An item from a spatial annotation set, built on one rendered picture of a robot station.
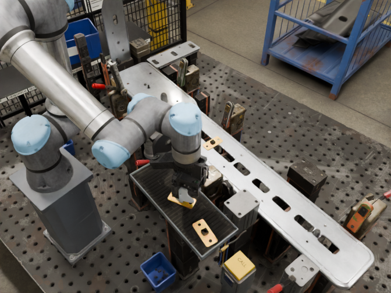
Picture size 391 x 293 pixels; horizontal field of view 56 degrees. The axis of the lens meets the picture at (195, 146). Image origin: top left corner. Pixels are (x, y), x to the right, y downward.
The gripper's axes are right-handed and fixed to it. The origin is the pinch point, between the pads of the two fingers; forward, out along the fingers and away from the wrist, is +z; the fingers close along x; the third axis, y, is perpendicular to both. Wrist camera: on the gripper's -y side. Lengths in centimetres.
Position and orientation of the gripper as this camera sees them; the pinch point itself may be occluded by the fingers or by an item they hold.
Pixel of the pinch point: (181, 195)
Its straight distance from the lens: 111.9
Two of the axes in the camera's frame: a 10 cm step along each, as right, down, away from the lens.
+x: 4.4, -6.6, 6.1
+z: 0.0, 6.7, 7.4
